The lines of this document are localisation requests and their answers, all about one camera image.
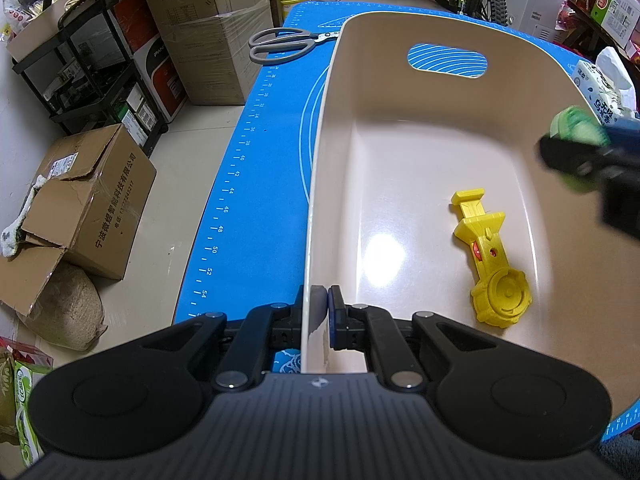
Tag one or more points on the white chest freezer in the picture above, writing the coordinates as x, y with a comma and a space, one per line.
545, 10

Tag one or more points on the torn cardboard box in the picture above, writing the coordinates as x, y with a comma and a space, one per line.
95, 195

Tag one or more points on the white tissue pack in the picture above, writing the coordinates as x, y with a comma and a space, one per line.
600, 90

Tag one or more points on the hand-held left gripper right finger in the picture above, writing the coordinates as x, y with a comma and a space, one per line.
332, 320

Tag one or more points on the green printed package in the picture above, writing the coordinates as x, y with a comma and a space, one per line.
25, 390

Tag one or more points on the pale green round container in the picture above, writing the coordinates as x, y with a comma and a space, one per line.
575, 125

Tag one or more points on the green and white carton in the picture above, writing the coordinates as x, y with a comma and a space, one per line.
615, 10

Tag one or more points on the beige storage basket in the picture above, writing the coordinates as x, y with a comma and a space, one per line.
45, 25

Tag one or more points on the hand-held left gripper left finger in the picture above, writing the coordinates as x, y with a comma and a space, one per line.
285, 327

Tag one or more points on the yellow plastic toy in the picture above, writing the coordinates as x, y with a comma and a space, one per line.
500, 295

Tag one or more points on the black utility cart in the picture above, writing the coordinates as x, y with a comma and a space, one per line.
100, 95

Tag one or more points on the blue silicone mat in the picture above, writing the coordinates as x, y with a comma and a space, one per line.
270, 160

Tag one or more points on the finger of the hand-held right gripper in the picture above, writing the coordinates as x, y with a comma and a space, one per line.
565, 152
625, 135

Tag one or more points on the large wrapped cardboard box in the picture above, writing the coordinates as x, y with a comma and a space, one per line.
220, 60

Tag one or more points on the beige plastic bin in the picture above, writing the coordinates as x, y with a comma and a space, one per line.
400, 185

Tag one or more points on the burlap sack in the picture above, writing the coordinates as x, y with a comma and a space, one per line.
70, 310

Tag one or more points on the red and white box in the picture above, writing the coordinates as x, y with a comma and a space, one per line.
155, 65

